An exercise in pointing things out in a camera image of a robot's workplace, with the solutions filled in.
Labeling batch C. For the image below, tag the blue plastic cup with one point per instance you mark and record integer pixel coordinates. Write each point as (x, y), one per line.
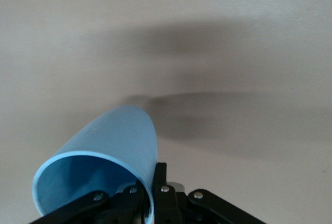
(116, 136)

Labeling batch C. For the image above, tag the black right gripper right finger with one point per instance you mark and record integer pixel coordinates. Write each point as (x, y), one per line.
(166, 208)

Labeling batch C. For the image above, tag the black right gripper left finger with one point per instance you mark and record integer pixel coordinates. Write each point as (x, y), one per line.
(85, 204)

